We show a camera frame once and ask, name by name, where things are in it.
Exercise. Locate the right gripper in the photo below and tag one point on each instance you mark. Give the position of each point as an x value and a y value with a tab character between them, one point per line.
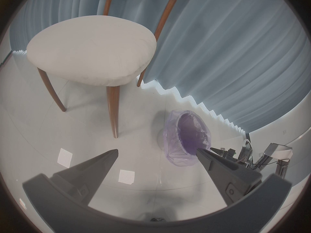
230	154

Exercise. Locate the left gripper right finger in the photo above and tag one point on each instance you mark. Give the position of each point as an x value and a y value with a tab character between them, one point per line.
223	176

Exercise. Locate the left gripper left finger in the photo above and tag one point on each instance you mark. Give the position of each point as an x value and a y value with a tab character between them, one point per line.
92	171

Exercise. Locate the purple plastic bag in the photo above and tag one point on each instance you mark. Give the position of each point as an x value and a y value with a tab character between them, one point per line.
172	152

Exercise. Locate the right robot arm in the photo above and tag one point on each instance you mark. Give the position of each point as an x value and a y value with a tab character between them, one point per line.
277	152

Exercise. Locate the white trash bin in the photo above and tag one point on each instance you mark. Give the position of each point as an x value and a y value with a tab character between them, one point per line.
161	139

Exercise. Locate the blue-green curtain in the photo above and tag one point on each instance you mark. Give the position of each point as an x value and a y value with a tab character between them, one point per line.
230	57

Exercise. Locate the white cushioned wooden chair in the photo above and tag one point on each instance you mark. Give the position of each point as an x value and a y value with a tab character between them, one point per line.
92	50

